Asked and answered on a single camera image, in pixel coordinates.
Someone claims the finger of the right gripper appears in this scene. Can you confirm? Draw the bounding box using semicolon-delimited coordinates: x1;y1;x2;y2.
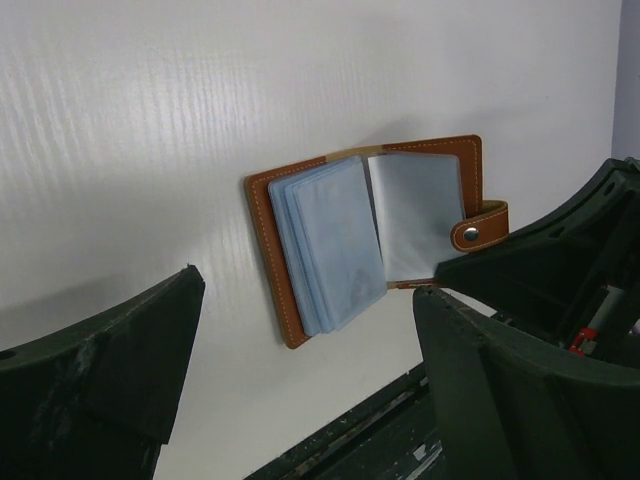
436;157;639;345

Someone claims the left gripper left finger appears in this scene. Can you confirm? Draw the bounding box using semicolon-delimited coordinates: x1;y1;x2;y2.
1;265;205;479

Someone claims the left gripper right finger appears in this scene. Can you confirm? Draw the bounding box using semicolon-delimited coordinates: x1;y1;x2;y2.
412;287;639;479

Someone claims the brown leather card holder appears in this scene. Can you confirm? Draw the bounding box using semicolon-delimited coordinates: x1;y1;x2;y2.
244;134;509;349

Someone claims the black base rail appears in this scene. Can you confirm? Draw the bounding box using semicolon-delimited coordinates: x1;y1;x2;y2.
249;364;449;480

